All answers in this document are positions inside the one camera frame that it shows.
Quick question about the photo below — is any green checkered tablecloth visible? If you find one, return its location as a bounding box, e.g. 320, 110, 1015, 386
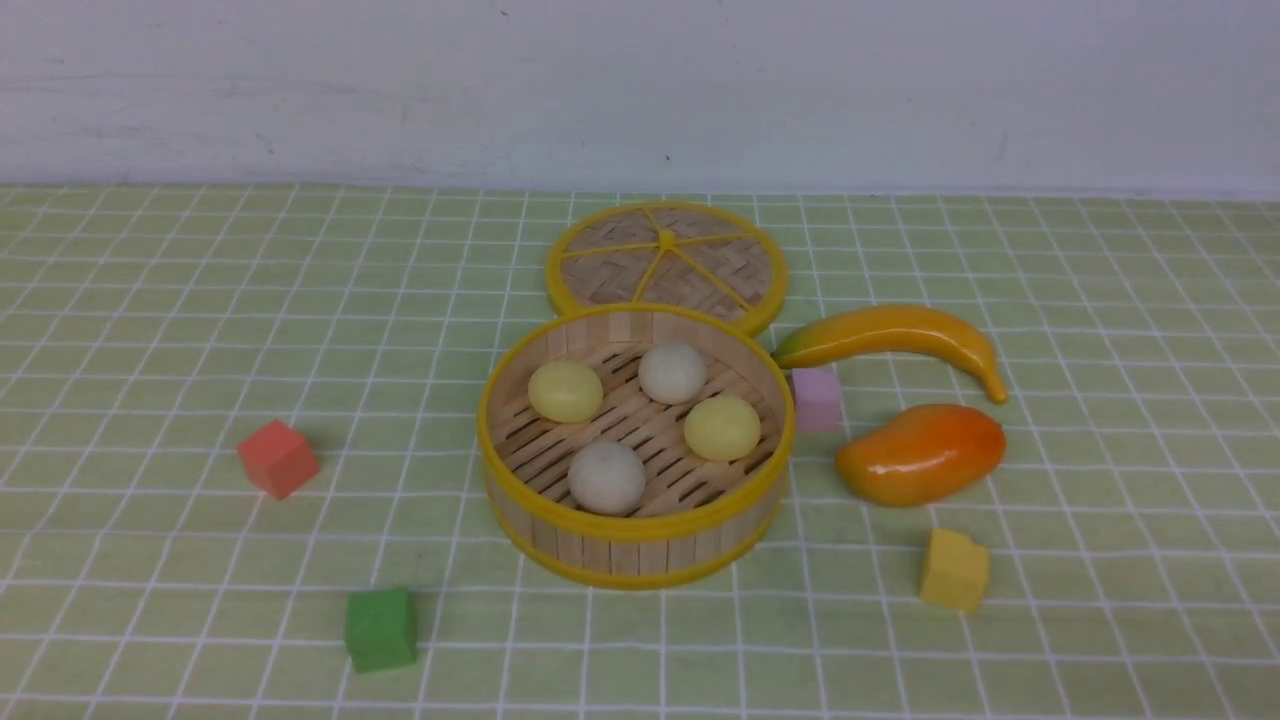
1, 186, 1279, 719

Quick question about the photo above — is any white bun front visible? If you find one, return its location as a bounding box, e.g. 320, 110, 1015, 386
567, 438, 646, 516

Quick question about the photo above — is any yellow foam block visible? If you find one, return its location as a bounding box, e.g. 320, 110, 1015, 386
918, 527, 991, 612

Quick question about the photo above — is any bamboo steamer tray yellow rim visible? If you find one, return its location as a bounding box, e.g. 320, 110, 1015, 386
476, 304, 795, 591

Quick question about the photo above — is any white bun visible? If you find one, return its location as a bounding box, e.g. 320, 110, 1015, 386
637, 343, 708, 405
567, 438, 646, 516

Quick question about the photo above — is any bamboo steamer lid yellow rim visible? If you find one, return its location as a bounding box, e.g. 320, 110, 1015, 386
545, 200, 788, 337

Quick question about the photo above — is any orange toy mango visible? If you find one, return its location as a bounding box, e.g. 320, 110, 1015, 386
835, 404, 1007, 509

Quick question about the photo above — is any yellow toy banana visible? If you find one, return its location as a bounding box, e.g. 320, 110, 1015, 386
771, 304, 1009, 404

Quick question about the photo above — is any yellow bun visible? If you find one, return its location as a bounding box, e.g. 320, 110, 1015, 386
684, 395, 762, 462
527, 359, 604, 424

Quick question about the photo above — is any pink foam cube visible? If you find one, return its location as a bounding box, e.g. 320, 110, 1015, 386
788, 365, 844, 433

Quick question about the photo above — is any green foam cube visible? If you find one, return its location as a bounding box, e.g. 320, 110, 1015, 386
344, 588, 417, 674

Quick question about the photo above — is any red foam cube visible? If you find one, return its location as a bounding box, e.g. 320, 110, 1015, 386
237, 419, 320, 500

